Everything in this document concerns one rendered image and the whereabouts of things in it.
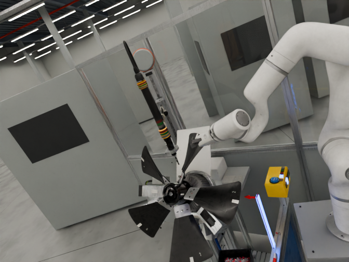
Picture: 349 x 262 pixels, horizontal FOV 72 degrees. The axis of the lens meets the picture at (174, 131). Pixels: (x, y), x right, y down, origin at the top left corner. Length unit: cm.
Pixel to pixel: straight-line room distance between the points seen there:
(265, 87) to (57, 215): 372
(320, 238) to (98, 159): 274
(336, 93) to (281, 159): 102
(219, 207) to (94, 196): 272
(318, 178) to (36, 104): 305
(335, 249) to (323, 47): 79
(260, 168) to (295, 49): 127
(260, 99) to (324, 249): 69
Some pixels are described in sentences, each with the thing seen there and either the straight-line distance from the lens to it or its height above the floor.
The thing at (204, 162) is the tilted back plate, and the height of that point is 118.
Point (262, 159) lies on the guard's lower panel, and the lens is 193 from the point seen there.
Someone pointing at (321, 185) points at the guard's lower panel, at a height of 65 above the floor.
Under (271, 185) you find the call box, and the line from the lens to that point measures 140.
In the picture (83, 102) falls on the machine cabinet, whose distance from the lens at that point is 313.
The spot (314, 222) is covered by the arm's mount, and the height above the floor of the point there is 97.
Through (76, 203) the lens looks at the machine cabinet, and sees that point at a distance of 391.
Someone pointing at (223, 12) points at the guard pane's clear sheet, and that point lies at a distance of 161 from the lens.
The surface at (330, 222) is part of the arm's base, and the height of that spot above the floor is 98.
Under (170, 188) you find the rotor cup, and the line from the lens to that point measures 133.
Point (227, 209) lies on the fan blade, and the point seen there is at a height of 115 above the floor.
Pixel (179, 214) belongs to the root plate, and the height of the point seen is 111.
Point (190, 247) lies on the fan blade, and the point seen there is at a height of 99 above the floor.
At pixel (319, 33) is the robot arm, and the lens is 87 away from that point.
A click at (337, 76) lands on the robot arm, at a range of 97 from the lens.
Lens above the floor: 195
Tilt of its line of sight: 20 degrees down
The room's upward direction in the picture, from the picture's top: 24 degrees counter-clockwise
